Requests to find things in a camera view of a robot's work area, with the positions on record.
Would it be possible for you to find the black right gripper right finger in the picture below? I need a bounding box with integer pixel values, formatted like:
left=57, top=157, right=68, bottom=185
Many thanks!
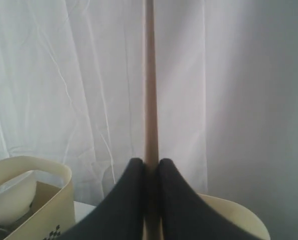
left=158, top=158, right=254, bottom=240

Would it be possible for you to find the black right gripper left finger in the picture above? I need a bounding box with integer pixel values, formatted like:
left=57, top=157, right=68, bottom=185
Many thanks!
left=61, top=158, right=145, bottom=240

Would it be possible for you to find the wooden chopstick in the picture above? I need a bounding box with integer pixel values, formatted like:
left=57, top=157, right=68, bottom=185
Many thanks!
left=142, top=0, right=161, bottom=240

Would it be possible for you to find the white plastic bowl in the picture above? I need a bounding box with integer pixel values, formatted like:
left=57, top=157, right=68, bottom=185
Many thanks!
left=0, top=170, right=37, bottom=226

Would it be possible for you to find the cream bin with triangle mark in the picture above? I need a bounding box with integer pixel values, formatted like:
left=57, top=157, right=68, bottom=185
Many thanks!
left=198, top=193, right=271, bottom=240

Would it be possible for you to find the cream bin with circle mark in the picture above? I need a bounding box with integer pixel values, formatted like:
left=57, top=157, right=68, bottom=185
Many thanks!
left=0, top=156, right=76, bottom=240

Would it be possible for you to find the white backdrop curtain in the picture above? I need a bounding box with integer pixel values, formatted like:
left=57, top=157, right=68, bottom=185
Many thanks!
left=0, top=0, right=298, bottom=240

